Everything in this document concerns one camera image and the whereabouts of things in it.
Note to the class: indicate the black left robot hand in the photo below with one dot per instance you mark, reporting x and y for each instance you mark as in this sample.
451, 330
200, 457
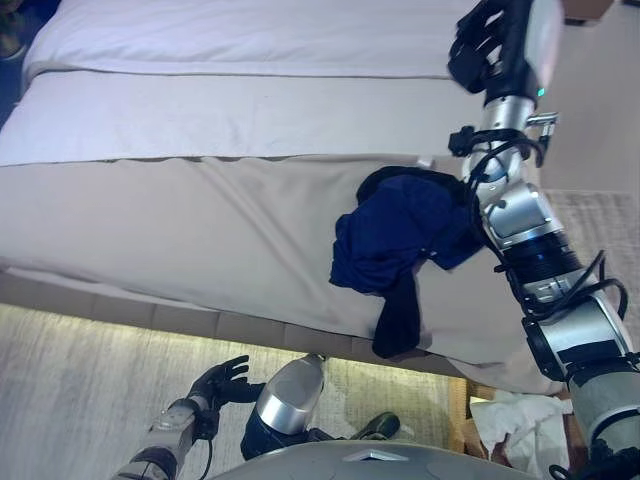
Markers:
225, 385

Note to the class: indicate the black garment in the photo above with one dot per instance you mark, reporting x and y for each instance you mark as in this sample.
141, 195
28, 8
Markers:
397, 320

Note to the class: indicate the grey robot torso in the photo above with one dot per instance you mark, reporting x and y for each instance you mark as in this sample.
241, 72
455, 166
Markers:
365, 462

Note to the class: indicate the white duvet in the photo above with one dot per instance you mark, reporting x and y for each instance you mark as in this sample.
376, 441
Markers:
225, 75

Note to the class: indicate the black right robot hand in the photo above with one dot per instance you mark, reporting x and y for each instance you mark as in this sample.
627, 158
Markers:
515, 45

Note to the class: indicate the blue garment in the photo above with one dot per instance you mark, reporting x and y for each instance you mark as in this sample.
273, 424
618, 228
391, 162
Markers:
395, 235

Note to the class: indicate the white garment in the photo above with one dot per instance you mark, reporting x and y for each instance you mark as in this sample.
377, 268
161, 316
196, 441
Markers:
520, 415

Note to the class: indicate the brown wicker basket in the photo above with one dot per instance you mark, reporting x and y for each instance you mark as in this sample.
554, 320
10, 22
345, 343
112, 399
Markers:
457, 420

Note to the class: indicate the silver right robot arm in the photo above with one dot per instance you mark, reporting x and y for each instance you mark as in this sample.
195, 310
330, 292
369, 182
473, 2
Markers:
530, 220

